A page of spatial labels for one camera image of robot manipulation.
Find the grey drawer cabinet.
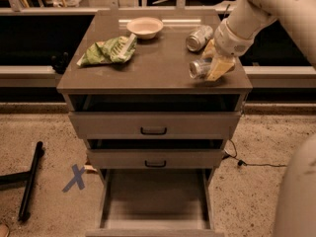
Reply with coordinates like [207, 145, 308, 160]
[56, 9, 254, 237]

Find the black clamp object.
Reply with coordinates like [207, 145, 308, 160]
[51, 52, 69, 74]

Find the blue tape cross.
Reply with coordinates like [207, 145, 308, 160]
[62, 164, 85, 193]

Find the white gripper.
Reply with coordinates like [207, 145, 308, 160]
[201, 19, 254, 82]

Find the silver blue redbull can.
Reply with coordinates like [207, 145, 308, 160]
[189, 58, 212, 79]

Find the black stand leg left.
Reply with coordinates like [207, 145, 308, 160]
[0, 141, 44, 222]

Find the green chip bag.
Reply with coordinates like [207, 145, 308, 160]
[77, 34, 137, 67]

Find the bottom grey drawer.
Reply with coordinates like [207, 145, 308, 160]
[86, 169, 224, 237]

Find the middle grey drawer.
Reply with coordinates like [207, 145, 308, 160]
[87, 139, 223, 169]

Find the silver green soda can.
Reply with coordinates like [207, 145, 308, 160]
[186, 25, 213, 52]

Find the white paper bowl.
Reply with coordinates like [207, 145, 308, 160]
[126, 17, 164, 40]

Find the black floor cable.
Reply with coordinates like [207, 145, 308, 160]
[223, 139, 288, 169]

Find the top grey drawer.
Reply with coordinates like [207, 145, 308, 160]
[68, 94, 243, 140]

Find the grey drawer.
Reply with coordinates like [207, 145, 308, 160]
[87, 139, 223, 169]
[68, 94, 243, 140]
[86, 169, 224, 237]

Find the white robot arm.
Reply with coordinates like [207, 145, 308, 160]
[203, 0, 316, 237]

